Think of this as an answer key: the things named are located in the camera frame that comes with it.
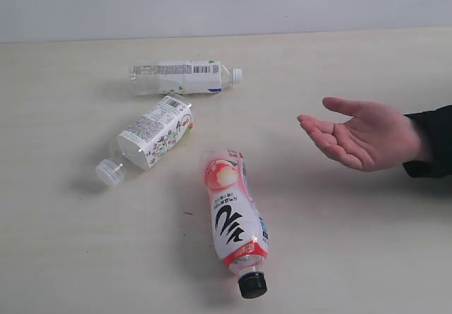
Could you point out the bare open human hand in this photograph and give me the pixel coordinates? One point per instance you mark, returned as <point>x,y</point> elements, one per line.
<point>376,137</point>

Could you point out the peach label bottle black cap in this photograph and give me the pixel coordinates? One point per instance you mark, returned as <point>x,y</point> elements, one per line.
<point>240,236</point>

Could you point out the clear bottle white barcode label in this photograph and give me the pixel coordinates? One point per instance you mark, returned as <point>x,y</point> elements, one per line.
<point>183,77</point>

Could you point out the square bottle floral label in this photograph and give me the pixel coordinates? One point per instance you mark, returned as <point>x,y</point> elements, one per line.
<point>144,142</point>

